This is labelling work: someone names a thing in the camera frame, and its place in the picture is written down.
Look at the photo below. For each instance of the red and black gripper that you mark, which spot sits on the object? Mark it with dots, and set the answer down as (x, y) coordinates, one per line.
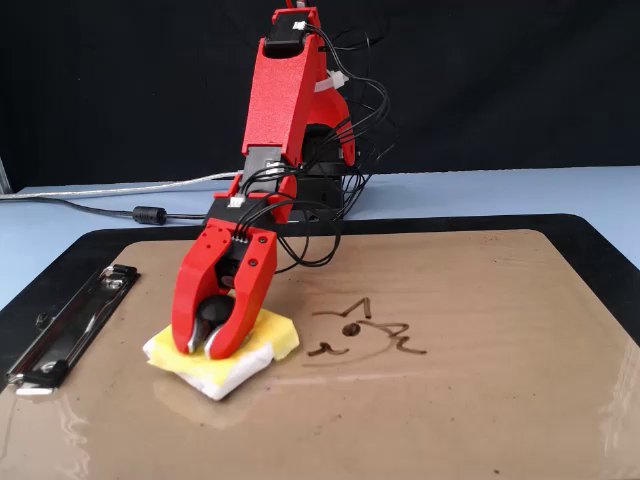
(225, 212)

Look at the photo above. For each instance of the yellow sponge with black knob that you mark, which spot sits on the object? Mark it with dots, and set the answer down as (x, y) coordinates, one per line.
(280, 335)

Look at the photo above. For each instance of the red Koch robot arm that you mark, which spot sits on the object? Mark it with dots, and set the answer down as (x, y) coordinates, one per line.
(275, 100)

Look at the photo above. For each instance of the black base with controller board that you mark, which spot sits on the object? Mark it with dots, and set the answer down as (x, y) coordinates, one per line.
(325, 185)

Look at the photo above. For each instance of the metal clipboard clip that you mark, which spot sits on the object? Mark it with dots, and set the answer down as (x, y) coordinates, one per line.
(70, 330)

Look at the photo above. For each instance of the brown glossy clipboard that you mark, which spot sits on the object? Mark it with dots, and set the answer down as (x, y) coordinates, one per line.
(425, 415)

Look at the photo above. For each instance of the black backdrop cloth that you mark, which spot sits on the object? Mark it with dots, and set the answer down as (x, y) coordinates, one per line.
(125, 75)

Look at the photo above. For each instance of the black rectangular desk mat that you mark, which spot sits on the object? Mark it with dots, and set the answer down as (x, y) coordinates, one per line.
(600, 240)

